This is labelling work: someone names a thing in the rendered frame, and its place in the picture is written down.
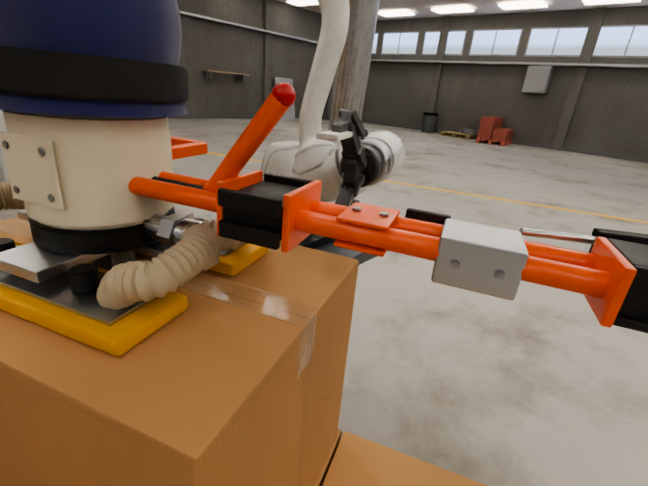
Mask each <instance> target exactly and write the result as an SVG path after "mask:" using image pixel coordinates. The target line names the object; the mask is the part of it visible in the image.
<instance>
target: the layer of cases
mask: <svg viewBox="0 0 648 486"><path fill-rule="evenodd" d="M340 435H341V430H340V429H339V428H338V429H337V434H336V437H335V439H334V441H333V443H332V445H331V448H330V450H329V452H328V454H327V456H326V459H325V461H324V463H323V465H322V467H321V470H320V472H319V474H318V476H317V478H316V480H315V482H314V484H313V486H488V485H485V484H482V483H480V482H477V481H474V480H472V479H469V478H467V477H465V476H462V475H460V474H457V473H455V472H450V471H448V470H445V469H443V468H440V467H437V466H435V465H432V464H430V463H427V462H424V461H422V460H419V459H417V458H415V457H412V456H410V455H407V454H404V453H402V452H399V451H397V450H394V449H391V448H389V447H386V446H384V445H379V444H377V443H374V442H372V441H370V440H367V439H365V438H362V437H360V436H357V435H354V434H352V433H349V432H346V431H344V432H343V433H342V436H341V437H340Z"/></svg>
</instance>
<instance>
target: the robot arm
mask: <svg viewBox="0 0 648 486"><path fill-rule="evenodd" d="M317 2H318V4H319V7H320V10H321V16H322V22H321V31H320V36H319V40H318V44H317V47H316V51H315V54H314V58H313V62H312V66H311V69H310V76H309V79H308V83H307V87H306V89H305V93H304V97H303V101H302V105H301V110H300V115H299V142H297V141H280V142H276V143H273V144H271V145H270V146H269V148H268V149H267V150H266V151H265V153H264V155H263V158H262V162H261V166H260V169H261V170H262V181H263V180H264V174H266V173H269V174H275V175H280V176H291V177H297V178H301V179H307V180H313V181H315V180H317V179H318V180H321V181H322V185H321V197H320V201H321V202H325V203H328V202H335V204H340V205H345V206H350V205H352V204H353V203H359V201H358V200H355V199H356V197H357V196H358V195H359V194H361V193H362V192H363V191H365V190H366V189H367V188H368V187H369V186H372V185H375V184H377V183H380V182H381V181H383V180H386V179H388V178H390V177H392V176H393V175H395V174H396V173H397V172H398V171H399V169H400V168H401V166H402V165H403V162H404V159H405V149H404V147H403V145H402V142H401V139H400V138H399V137H398V136H397V135H395V134H393V133H391V132H389V131H385V130H381V131H375V132H372V133H369V134H368V130H366V129H365V128H364V126H363V123H362V116H363V110H364V104H365V92H366V85H367V79H368V73H369V67H370V60H371V54H372V47H373V42H374V35H375V29H376V22H377V16H378V10H379V4H380V0H317ZM333 81H334V85H333V93H332V102H331V111H330V119H329V128H328V131H324V132H323V131H322V126H321V122H322V115H323V111H324V107H325V104H326V101H327V98H328V95H329V92H330V90H331V87H332V84H333Z"/></svg>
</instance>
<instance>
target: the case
mask: <svg viewBox="0 0 648 486"><path fill-rule="evenodd" d="M0 237H3V238H10V239H12V240H14V242H18V243H21V244H24V245H25V244H28V243H32V242H35V241H34V240H33V237H32V233H31V229H30V225H29V221H26V220H22V219H19V218H18V217H14V218H11V219H7V220H3V221H0ZM358 269H359V260H358V259H355V258H351V257H347V256H340V255H336V254H332V253H328V252H323V251H319V250H315V249H312V248H308V247H304V246H300V245H297V246H295V247H294V248H293V249H292V250H290V251H289V252H288V253H285V252H282V241H280V248H279V249H278V250H273V249H269V248H268V251H267V253H266V254H265V255H263V256H261V257H260V258H259V259H257V260H256V261H254V262H253V263H251V264H250V265H249V266H247V267H246V268H244V269H243V270H242V271H240V272H239V273H237V274H236V275H234V276H230V275H227V274H223V273H220V272H216V271H213V270H209V269H208V270H206V271H201V273H200V274H198V275H197V276H196V277H195V278H192V279H191V281H190V282H188V283H185V285H184V286H182V287H178V288H177V289H176V291H175V292H177V293H180V294H183V295H185V296H186V297H187V300H188V307H187V309H186V310H185V311H184V312H182V313H181V314H179V315H178V316H177V317H175V318H174V319H172V320H171V321H169V322H168V323H167V324H165V325H164V326H162V327H161V328H160V329H158V330H157V331H155V332H154V333H152V334H151V335H150V336H148V337H146V338H145V339H144V340H142V341H141V342H139V343H138V344H136V345H135V346H134V347H132V348H131V349H129V350H128V351H127V352H125V353H124V354H122V355H121V356H114V355H111V354H109V353H107V352H104V351H102V350H99V349H97V348H94V347H92V346H90V345H88V344H85V343H83V342H80V341H78V340H75V339H73V338H71V337H67V336H64V335H62V334H59V333H57V332H54V331H52V330H49V329H47V328H44V327H42V326H41V325H38V324H36V323H33V322H31V321H28V320H26V319H23V318H21V317H18V316H16V315H13V314H11V313H8V312H6V311H4V310H0V486H313V484H314V482H315V480H316V478H317V476H318V474H319V472H320V470H321V467H322V465H323V463H324V461H325V459H326V456H327V454H328V452H329V450H330V448H331V445H332V443H333V441H334V439H335V437H336V434H337V432H338V419H339V411H340V403H341V396H342V389H343V381H344V373H345V366H346V359H347V351H348V343H349V336H350V329H351V321H352V313H353V306H354V299H355V291H356V283H357V276H358Z"/></svg>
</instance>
